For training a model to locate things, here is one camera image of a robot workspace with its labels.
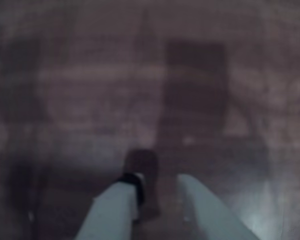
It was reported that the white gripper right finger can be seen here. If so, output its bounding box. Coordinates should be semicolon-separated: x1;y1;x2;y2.
177;173;262;240

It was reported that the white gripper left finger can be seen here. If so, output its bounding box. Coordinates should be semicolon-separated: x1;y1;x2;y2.
74;172;147;240

